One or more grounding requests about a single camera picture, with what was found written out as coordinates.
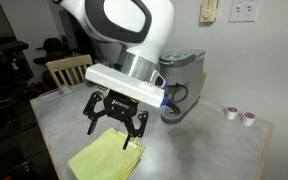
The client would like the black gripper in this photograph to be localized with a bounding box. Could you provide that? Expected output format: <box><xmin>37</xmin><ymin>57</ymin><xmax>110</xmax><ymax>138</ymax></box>
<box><xmin>82</xmin><ymin>87</ymin><xmax>150</xmax><ymax>151</ymax></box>

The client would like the yellow-green microfiber towel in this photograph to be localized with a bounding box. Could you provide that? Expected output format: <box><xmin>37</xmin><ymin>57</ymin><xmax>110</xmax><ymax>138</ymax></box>
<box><xmin>67</xmin><ymin>127</ymin><xmax>146</xmax><ymax>180</ymax></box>

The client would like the wooden chair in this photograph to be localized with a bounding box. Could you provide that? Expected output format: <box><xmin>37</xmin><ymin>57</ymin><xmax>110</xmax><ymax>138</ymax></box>
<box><xmin>45</xmin><ymin>54</ymin><xmax>94</xmax><ymax>88</ymax></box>

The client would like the grey pod coffee machine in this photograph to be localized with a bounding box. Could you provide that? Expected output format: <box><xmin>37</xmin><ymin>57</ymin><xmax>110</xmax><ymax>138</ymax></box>
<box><xmin>157</xmin><ymin>48</ymin><xmax>207</xmax><ymax>125</ymax></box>

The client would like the white coffee pod red lid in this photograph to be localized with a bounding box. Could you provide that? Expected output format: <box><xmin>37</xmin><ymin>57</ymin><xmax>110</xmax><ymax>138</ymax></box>
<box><xmin>242</xmin><ymin>111</ymin><xmax>257</xmax><ymax>127</ymax></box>
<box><xmin>225</xmin><ymin>106</ymin><xmax>239</xmax><ymax>121</ymax></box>

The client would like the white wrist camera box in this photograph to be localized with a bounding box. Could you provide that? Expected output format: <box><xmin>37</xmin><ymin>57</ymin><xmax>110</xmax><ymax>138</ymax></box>
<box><xmin>84</xmin><ymin>63</ymin><xmax>169</xmax><ymax>109</ymax></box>

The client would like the black camera cable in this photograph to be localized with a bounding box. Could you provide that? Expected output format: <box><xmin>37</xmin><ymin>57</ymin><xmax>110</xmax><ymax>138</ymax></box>
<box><xmin>163</xmin><ymin>82</ymin><xmax>190</xmax><ymax>116</ymax></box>

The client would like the beige wall thermostat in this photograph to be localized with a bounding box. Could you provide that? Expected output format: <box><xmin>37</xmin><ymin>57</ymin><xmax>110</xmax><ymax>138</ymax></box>
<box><xmin>199</xmin><ymin>0</ymin><xmax>220</xmax><ymax>24</ymax></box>

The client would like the white light switch plate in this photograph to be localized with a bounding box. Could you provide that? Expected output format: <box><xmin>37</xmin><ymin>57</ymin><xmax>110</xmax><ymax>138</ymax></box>
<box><xmin>229</xmin><ymin>0</ymin><xmax>262</xmax><ymax>24</ymax></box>

